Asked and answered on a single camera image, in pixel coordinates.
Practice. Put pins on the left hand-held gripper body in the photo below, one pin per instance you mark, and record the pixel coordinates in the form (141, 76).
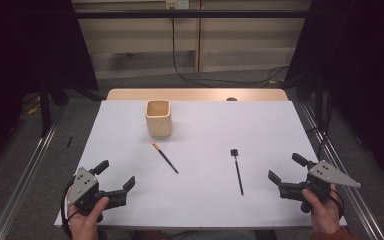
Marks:
(83, 186)

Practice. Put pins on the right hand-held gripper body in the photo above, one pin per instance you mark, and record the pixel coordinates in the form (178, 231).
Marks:
(326, 173)

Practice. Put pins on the black brush with square head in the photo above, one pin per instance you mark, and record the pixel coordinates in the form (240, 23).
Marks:
(237, 173)

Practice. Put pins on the black pencil with orange end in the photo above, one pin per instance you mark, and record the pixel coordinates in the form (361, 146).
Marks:
(165, 157)

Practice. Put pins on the beige square pen holder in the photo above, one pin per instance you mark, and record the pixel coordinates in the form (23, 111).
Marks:
(159, 126)

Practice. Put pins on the person's left hand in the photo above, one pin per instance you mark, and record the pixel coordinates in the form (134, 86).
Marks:
(83, 223)

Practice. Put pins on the person's right hand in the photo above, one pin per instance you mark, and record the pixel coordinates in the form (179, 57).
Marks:
(325, 213)

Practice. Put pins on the white sheet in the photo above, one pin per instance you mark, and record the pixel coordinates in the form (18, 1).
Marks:
(206, 133)

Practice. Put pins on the yellow floor tape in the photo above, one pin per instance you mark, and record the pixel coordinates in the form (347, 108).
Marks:
(33, 109)

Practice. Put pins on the dark table grommet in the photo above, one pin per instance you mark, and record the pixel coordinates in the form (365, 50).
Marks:
(231, 99)

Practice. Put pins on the wooden table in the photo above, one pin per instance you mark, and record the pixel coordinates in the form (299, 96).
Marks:
(180, 94)

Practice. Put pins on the black curtain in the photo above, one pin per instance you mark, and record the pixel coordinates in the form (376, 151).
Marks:
(363, 66)
(20, 66)

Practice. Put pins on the black horizontal bar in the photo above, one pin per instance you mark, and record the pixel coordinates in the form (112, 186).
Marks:
(193, 14)

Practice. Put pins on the metal floor rail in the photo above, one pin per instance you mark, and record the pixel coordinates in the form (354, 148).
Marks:
(363, 213)
(26, 180)

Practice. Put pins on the black stand post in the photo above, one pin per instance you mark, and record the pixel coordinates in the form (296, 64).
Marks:
(319, 100)
(45, 110)

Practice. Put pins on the white wall socket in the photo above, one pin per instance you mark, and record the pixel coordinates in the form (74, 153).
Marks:
(177, 4)

